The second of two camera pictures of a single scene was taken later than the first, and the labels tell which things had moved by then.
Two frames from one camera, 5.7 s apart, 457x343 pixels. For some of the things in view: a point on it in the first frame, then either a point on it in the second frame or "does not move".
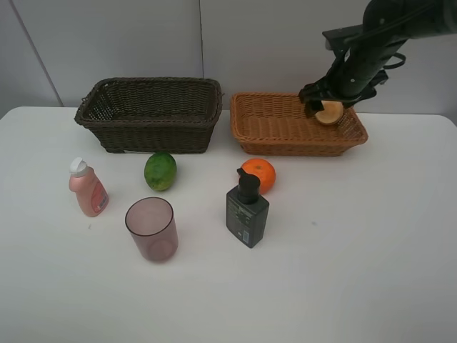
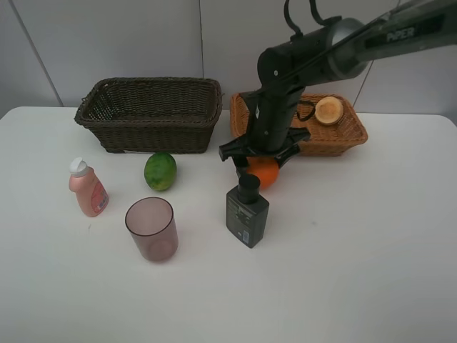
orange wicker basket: x=275 y=124 does not move
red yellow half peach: x=333 y=111 does not move
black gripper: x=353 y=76 → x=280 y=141
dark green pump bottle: x=247 y=211 does not move
